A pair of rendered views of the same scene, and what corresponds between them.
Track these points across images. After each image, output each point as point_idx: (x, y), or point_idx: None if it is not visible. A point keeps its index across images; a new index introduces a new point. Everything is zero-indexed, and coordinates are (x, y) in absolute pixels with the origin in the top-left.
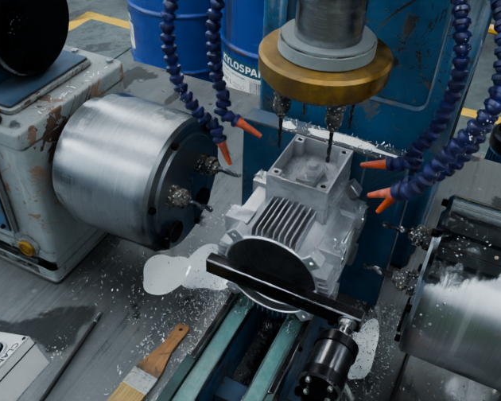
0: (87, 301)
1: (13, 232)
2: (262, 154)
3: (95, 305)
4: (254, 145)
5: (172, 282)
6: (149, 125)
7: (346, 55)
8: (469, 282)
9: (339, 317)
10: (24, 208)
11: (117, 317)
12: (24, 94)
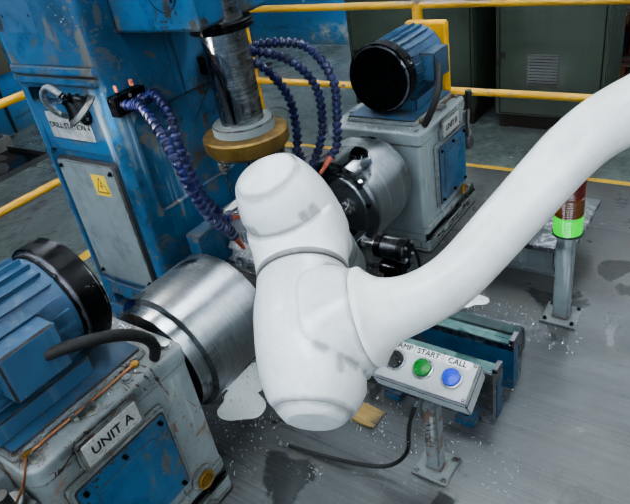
0: (260, 458)
1: (190, 480)
2: (218, 253)
3: (266, 451)
4: (211, 251)
5: (253, 398)
6: (200, 269)
7: (271, 113)
8: (370, 169)
9: (361, 241)
10: (191, 434)
11: (283, 433)
12: (120, 343)
